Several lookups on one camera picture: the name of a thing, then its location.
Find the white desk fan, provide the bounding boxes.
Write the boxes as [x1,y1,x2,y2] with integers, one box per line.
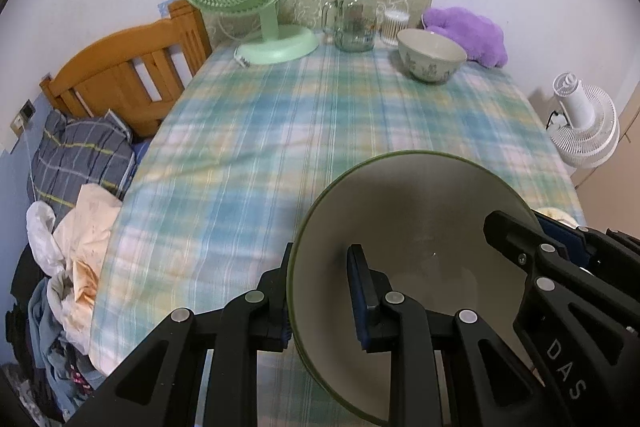
[550,73,621,168]

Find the plaid tablecloth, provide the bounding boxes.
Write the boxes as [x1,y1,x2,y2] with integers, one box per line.
[90,34,588,427]

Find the wooden bed headboard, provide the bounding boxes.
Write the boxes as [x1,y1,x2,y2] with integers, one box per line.
[40,0,213,138]

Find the glass jar mug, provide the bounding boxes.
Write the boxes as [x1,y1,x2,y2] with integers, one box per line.
[320,0,377,54]

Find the purple plush cushion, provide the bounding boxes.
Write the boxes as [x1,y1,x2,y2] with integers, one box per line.
[421,7,508,68]

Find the white cloth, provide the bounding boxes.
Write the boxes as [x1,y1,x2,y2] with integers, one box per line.
[26,201,68,275]

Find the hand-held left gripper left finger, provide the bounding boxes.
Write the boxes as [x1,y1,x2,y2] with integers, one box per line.
[65,242,296,427]

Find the cotton swab container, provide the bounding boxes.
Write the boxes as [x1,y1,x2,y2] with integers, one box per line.
[382,4,412,46]

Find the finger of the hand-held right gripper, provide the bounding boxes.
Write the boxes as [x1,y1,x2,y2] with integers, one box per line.
[482,209,640,333]
[535,208,640,298]

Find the floral ceramic bowl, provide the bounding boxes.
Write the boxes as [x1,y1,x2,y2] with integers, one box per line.
[396,28,468,84]
[287,150,538,426]

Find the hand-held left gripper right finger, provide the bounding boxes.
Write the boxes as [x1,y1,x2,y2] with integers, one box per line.
[346,243,556,427]

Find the cream crumpled cloth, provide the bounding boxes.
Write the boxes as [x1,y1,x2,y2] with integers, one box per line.
[52,184,123,350]

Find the grey plaid pillow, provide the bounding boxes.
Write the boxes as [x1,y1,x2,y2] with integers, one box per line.
[31,109,137,212]

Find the wall socket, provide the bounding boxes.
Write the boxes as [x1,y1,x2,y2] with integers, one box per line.
[10,101,37,136]

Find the dark clothes pile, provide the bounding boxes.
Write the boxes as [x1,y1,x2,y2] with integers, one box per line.
[5,247,108,423]

